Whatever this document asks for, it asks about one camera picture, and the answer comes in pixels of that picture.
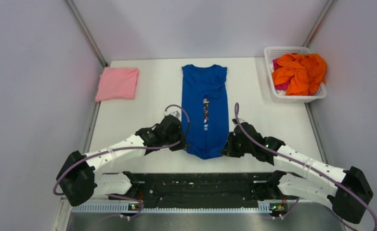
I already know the right corner frame post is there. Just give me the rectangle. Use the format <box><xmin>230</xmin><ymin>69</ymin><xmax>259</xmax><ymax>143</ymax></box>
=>
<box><xmin>303</xmin><ymin>0</ymin><xmax>337</xmax><ymax>47</ymax></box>

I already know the magenta garment in basket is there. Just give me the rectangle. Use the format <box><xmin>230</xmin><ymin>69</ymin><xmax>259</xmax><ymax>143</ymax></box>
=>
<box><xmin>273</xmin><ymin>58</ymin><xmax>289</xmax><ymax>91</ymax></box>

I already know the aluminium frame rail front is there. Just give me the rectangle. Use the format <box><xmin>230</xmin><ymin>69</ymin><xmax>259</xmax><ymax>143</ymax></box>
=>
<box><xmin>60</xmin><ymin>180</ymin><xmax>351</xmax><ymax>214</ymax></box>

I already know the folded pink t shirt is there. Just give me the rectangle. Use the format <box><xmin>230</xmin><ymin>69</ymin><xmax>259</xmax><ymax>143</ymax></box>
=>
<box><xmin>95</xmin><ymin>67</ymin><xmax>140</xmax><ymax>102</ymax></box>

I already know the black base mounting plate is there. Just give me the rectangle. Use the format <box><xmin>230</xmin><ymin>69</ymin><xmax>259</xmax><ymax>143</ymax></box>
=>
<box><xmin>124</xmin><ymin>172</ymin><xmax>296</xmax><ymax>209</ymax></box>

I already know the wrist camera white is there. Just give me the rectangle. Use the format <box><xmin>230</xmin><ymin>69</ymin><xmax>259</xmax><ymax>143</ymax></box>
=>
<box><xmin>169</xmin><ymin>111</ymin><xmax>181</xmax><ymax>119</ymax></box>
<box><xmin>232</xmin><ymin>118</ymin><xmax>244</xmax><ymax>126</ymax></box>

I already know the left corner frame post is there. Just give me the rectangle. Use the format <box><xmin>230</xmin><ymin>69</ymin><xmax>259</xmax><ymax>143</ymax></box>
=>
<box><xmin>64</xmin><ymin>0</ymin><xmax>108</xmax><ymax>67</ymax></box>

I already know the white plastic laundry basket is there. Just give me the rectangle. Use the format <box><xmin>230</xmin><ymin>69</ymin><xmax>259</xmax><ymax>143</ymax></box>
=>
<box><xmin>264</xmin><ymin>46</ymin><xmax>327</xmax><ymax>103</ymax></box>

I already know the corner frame post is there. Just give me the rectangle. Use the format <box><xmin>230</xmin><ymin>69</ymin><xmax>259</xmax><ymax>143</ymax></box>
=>
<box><xmin>303</xmin><ymin>0</ymin><xmax>337</xmax><ymax>47</ymax></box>
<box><xmin>64</xmin><ymin>0</ymin><xmax>108</xmax><ymax>67</ymax></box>

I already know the orange t shirt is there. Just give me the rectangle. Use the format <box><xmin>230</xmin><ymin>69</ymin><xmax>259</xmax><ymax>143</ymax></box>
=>
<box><xmin>272</xmin><ymin>53</ymin><xmax>327</xmax><ymax>96</ymax></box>

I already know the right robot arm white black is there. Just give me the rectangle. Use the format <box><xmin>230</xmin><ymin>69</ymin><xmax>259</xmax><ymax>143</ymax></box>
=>
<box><xmin>221</xmin><ymin>119</ymin><xmax>374</xmax><ymax>224</ymax></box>

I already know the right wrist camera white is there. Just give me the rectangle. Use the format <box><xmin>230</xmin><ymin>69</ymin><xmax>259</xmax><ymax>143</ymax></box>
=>
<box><xmin>232</xmin><ymin>118</ymin><xmax>244</xmax><ymax>126</ymax></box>

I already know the blue printed t shirt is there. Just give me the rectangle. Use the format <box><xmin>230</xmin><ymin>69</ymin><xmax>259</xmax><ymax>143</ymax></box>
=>
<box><xmin>181</xmin><ymin>64</ymin><xmax>229</xmax><ymax>159</ymax></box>

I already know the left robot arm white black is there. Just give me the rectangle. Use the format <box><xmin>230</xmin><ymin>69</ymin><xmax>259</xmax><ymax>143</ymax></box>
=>
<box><xmin>53</xmin><ymin>115</ymin><xmax>187</xmax><ymax>207</ymax></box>

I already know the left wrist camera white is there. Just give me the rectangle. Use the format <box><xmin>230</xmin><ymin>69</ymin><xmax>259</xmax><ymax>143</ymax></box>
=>
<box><xmin>169</xmin><ymin>111</ymin><xmax>181</xmax><ymax>119</ymax></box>

